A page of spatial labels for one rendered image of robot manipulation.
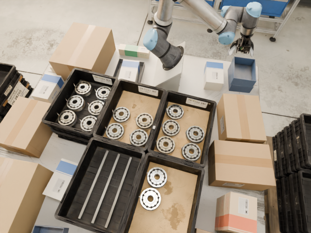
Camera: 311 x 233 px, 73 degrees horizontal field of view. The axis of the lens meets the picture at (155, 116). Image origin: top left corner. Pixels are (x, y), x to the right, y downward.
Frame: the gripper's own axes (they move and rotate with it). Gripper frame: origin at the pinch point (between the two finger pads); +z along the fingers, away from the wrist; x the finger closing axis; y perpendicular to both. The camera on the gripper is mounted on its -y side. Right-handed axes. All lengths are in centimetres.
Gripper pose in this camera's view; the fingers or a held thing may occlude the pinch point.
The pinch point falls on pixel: (239, 55)
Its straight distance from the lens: 150.5
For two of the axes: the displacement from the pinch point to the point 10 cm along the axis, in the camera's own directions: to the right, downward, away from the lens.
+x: 9.7, 1.3, -2.2
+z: 1.3, 5.0, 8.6
